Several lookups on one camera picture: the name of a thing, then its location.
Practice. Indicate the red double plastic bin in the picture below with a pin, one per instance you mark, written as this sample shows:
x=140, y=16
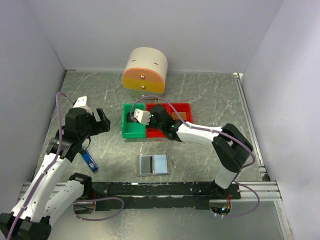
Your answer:
x=180, y=107

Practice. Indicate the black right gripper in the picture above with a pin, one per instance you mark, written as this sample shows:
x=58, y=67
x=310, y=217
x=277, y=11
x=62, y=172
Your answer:
x=150, y=122

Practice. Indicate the round three-drawer cabinet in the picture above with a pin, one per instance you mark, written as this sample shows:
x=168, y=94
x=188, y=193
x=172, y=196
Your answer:
x=145, y=72

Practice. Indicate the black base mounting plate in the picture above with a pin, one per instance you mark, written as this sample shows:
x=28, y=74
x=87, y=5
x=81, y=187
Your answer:
x=162, y=195

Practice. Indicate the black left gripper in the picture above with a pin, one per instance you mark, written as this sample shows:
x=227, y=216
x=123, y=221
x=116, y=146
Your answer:
x=99, y=126

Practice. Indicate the aluminium rail frame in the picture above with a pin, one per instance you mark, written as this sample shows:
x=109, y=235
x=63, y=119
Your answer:
x=215, y=99

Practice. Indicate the dark card in holder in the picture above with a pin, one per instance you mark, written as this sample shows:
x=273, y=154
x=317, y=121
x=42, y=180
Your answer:
x=146, y=165

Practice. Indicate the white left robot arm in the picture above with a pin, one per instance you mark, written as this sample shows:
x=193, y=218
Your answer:
x=34, y=215

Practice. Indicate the grey card holder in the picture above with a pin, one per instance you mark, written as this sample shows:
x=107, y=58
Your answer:
x=160, y=165

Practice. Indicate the black card in green bin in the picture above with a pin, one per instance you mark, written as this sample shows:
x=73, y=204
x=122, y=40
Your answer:
x=130, y=118

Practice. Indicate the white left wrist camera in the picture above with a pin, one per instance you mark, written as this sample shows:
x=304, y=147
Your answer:
x=82, y=102

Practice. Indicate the blue card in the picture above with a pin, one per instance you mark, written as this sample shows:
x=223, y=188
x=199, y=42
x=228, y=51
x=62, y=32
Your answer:
x=89, y=160

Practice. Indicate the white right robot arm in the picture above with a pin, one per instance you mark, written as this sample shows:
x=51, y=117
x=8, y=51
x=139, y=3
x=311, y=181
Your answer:
x=230, y=145

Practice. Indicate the orange gold card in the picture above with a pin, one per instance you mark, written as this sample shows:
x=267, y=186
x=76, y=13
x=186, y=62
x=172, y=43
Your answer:
x=183, y=115

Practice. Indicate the green plastic bin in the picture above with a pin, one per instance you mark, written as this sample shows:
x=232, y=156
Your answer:
x=132, y=130

